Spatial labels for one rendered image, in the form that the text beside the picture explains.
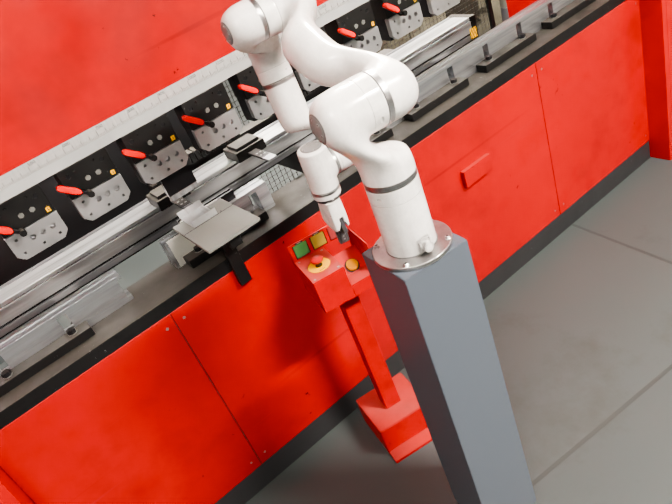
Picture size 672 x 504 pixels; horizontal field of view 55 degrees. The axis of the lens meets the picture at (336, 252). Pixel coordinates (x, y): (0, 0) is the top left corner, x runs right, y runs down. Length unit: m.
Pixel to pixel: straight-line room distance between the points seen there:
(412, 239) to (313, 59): 0.44
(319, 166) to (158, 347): 0.74
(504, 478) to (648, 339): 0.87
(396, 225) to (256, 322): 0.88
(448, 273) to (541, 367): 1.12
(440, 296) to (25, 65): 1.18
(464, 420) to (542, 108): 1.52
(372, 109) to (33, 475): 1.42
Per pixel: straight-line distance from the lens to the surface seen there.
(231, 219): 1.95
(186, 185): 2.07
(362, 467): 2.41
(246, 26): 1.54
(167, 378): 2.10
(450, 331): 1.56
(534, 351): 2.60
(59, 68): 1.88
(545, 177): 2.96
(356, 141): 1.28
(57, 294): 2.29
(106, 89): 1.92
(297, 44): 1.44
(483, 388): 1.74
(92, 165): 1.93
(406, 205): 1.39
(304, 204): 2.13
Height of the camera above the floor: 1.83
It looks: 32 degrees down
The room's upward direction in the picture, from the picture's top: 22 degrees counter-clockwise
